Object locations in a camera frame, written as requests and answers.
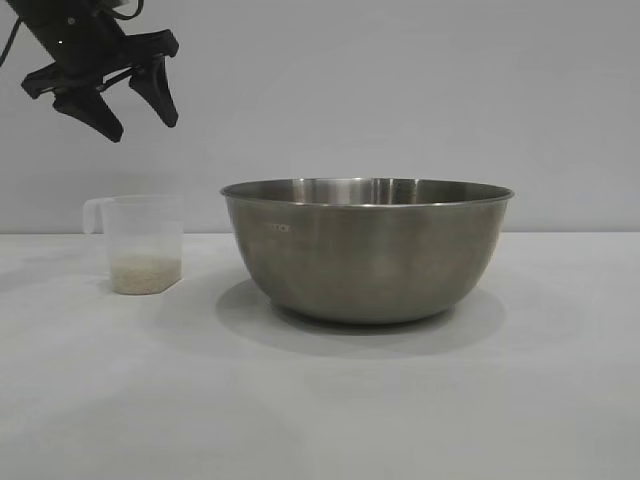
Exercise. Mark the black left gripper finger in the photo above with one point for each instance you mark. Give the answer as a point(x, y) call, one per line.
point(95, 115)
point(160, 95)

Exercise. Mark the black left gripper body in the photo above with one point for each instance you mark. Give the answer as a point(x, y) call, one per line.
point(75, 45)

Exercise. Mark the clear plastic measuring cup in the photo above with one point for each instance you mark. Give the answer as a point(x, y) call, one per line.
point(142, 225)

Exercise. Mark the stainless steel mixing bowl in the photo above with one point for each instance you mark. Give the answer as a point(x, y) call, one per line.
point(365, 260)

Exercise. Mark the white rice grains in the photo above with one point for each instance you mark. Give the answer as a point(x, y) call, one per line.
point(142, 275)

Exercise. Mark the white tablecloth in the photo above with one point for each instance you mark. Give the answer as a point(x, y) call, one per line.
point(320, 400)

